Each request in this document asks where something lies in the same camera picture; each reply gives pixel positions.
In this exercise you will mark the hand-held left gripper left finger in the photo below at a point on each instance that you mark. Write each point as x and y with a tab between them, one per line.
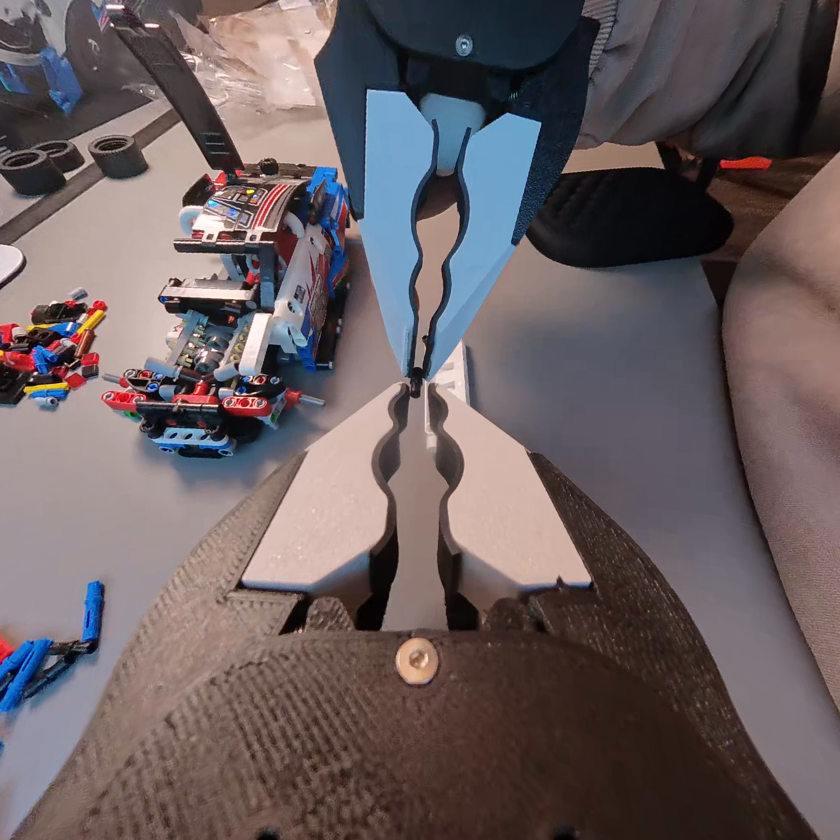
315	518

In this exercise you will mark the black chair armrest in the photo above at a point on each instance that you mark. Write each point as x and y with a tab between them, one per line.
630	216

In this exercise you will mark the heap of small lego pins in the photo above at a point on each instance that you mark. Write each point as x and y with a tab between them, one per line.
92	610

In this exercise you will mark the white lego panel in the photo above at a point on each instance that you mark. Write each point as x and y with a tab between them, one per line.
456	377

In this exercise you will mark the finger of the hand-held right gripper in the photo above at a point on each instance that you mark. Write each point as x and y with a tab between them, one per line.
390	197
492	197

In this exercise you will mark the black lego pin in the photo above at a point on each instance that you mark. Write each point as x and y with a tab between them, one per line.
416	387

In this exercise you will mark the white book stand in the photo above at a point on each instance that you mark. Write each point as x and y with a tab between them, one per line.
10	262

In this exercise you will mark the pile of mixed lego pieces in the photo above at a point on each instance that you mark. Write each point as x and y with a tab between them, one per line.
46	354

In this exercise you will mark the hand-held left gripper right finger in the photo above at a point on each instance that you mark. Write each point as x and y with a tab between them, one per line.
518	518

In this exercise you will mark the person's right forearm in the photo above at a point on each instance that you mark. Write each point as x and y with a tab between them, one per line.
689	79

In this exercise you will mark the lego race car model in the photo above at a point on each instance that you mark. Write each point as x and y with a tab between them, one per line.
262	216

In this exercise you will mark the clear plastic bags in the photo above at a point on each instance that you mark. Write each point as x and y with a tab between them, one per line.
275	59

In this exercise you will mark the lego set box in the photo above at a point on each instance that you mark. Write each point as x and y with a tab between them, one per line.
39	65

